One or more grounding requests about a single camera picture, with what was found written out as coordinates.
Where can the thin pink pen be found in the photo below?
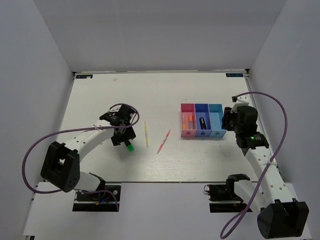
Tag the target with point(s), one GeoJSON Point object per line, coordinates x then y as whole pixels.
{"type": "Point", "coordinates": [163, 142]}

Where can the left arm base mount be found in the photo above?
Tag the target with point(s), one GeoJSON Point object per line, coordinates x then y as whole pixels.
{"type": "Point", "coordinates": [98, 202]}

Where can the left corner label sticker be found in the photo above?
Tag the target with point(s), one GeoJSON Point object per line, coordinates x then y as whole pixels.
{"type": "Point", "coordinates": [84, 76]}

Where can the right corner label sticker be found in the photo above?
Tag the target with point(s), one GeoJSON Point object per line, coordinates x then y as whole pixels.
{"type": "Point", "coordinates": [234, 75]}

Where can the blue-violet plastic bin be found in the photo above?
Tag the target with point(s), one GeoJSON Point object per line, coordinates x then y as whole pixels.
{"type": "Point", "coordinates": [202, 110]}

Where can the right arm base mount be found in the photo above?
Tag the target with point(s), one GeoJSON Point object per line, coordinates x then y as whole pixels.
{"type": "Point", "coordinates": [222, 197]}

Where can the light blue plastic bin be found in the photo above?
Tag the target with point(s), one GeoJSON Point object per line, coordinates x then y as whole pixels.
{"type": "Point", "coordinates": [216, 114]}

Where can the orange highlighter pink cap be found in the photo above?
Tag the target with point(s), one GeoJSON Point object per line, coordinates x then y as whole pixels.
{"type": "Point", "coordinates": [184, 119]}

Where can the black marker green cap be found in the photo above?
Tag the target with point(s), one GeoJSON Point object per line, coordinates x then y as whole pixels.
{"type": "Point", "coordinates": [129, 146]}

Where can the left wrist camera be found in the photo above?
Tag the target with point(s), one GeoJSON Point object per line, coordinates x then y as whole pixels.
{"type": "Point", "coordinates": [115, 108]}

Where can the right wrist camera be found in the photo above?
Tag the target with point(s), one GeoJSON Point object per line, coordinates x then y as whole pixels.
{"type": "Point", "coordinates": [239, 101]}

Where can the pink plastic bin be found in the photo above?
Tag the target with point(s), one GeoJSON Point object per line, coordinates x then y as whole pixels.
{"type": "Point", "coordinates": [188, 108]}

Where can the black marker purple cap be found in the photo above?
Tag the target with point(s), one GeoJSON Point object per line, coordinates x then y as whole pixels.
{"type": "Point", "coordinates": [202, 123]}

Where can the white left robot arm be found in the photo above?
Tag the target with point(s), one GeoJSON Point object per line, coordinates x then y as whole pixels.
{"type": "Point", "coordinates": [61, 165]}

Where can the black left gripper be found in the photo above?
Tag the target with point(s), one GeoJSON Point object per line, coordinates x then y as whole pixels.
{"type": "Point", "coordinates": [129, 134]}

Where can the orange capped clear highlighter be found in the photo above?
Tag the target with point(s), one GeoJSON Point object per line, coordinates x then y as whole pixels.
{"type": "Point", "coordinates": [190, 122]}

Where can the thin yellow pen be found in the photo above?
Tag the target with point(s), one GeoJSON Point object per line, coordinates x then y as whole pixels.
{"type": "Point", "coordinates": [146, 134]}

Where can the corner label sticker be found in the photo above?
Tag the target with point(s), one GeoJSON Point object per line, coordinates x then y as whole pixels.
{"type": "Point", "coordinates": [234, 75]}
{"type": "Point", "coordinates": [84, 76]}

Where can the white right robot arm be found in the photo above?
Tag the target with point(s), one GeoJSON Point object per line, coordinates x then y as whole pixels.
{"type": "Point", "coordinates": [280, 215]}

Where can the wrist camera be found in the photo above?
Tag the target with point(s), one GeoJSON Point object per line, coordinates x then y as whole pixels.
{"type": "Point", "coordinates": [239, 101]}
{"type": "Point", "coordinates": [115, 108]}

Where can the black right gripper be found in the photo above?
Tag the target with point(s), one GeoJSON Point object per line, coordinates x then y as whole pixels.
{"type": "Point", "coordinates": [227, 115]}

